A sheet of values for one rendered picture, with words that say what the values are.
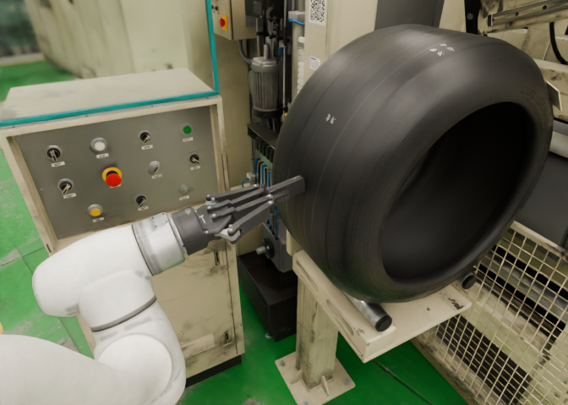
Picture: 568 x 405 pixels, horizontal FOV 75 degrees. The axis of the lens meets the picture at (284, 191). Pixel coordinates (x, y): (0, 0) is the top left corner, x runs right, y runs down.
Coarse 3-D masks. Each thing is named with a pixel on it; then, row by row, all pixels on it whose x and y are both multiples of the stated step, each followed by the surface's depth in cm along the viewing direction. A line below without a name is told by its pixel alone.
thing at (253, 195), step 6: (264, 186) 66; (252, 192) 66; (258, 192) 66; (264, 192) 66; (240, 198) 65; (246, 198) 65; (252, 198) 65; (258, 198) 66; (216, 204) 64; (222, 204) 63; (228, 204) 64; (234, 204) 64; (240, 204) 65; (210, 210) 62; (216, 210) 63
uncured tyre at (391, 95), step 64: (384, 64) 63; (448, 64) 58; (512, 64) 62; (320, 128) 66; (384, 128) 58; (448, 128) 60; (512, 128) 89; (320, 192) 64; (384, 192) 61; (448, 192) 106; (512, 192) 85; (320, 256) 71; (384, 256) 102; (448, 256) 97
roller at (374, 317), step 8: (360, 304) 88; (368, 304) 86; (376, 304) 86; (368, 312) 86; (376, 312) 84; (384, 312) 84; (376, 320) 83; (384, 320) 83; (376, 328) 83; (384, 328) 84
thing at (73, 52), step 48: (0, 0) 77; (48, 0) 80; (96, 0) 84; (144, 0) 89; (192, 0) 93; (0, 48) 80; (48, 48) 84; (96, 48) 89; (144, 48) 93; (192, 48) 99; (0, 96) 84; (48, 96) 89; (96, 96) 94; (144, 96) 99; (192, 96) 104
